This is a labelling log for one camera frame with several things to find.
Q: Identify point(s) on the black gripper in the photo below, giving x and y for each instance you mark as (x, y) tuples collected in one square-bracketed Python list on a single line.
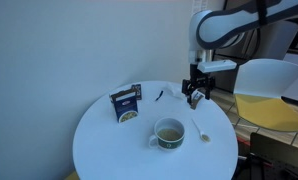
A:
[(199, 80)]

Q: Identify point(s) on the white plastic spoon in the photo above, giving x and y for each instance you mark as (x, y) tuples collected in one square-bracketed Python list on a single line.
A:
[(202, 133)]

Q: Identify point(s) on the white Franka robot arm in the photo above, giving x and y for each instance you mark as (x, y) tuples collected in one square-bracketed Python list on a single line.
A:
[(222, 26)]

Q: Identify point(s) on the white green soup mug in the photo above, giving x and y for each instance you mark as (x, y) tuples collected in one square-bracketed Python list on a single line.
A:
[(169, 143)]

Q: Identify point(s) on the white shell chair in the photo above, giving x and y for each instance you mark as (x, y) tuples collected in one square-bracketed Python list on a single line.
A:
[(269, 78)]

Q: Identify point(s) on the blue pasta box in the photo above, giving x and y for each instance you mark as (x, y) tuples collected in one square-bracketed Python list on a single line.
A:
[(126, 106)]

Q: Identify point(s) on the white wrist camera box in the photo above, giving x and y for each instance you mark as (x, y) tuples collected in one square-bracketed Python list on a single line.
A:
[(217, 65)]

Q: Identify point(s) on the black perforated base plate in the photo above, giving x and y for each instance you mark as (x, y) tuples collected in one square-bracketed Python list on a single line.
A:
[(279, 156)]

